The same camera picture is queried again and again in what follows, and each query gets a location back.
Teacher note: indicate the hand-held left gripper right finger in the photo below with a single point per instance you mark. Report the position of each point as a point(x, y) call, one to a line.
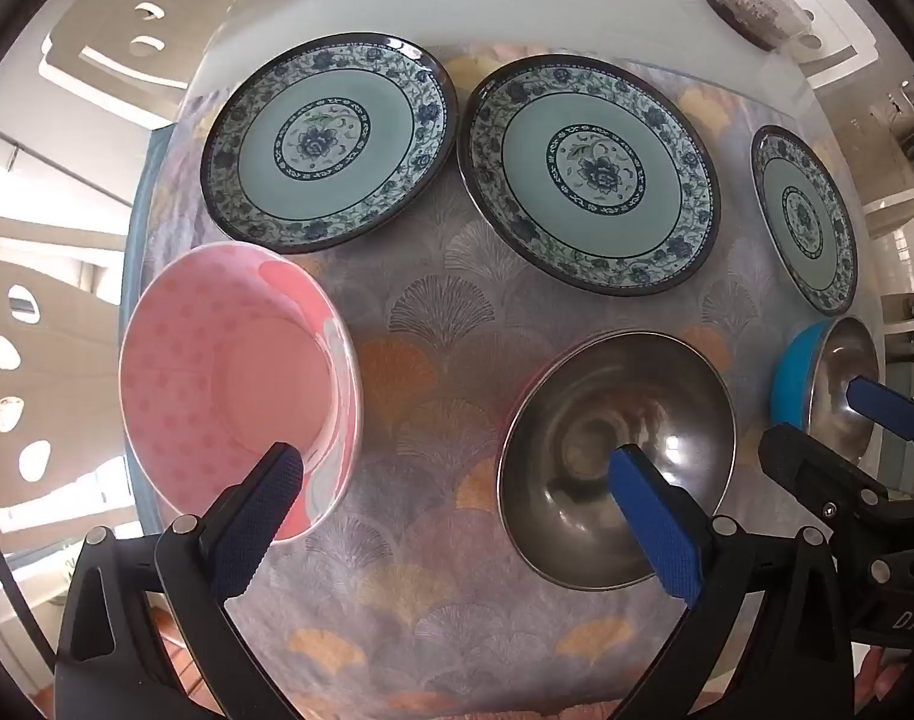
point(655, 525)

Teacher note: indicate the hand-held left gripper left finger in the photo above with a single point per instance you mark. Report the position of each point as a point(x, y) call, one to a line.
point(265, 517)

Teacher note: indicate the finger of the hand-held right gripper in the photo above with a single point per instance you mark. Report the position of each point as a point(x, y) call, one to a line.
point(888, 405)
point(802, 461)

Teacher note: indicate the blue-sided steel bowl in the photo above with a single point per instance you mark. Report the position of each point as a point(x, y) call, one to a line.
point(794, 375)

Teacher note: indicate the stainless steel bowl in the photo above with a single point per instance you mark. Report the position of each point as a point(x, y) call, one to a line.
point(577, 450)

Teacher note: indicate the pink dotted bowl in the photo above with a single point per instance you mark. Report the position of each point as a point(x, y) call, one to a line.
point(224, 375)

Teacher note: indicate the blue floral ceramic plate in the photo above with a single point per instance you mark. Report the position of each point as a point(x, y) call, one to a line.
point(805, 225)
point(592, 172)
point(329, 139)

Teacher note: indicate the person's pink fleece clothing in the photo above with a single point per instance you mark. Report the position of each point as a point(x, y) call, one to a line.
point(547, 712)

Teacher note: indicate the fan-patterned tablecloth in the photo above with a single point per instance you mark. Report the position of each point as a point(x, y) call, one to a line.
point(442, 360)

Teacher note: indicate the metal kitchen shelf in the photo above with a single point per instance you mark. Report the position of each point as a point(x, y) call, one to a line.
point(907, 116)

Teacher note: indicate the clear plastic food container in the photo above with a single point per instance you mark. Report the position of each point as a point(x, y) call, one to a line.
point(757, 4)

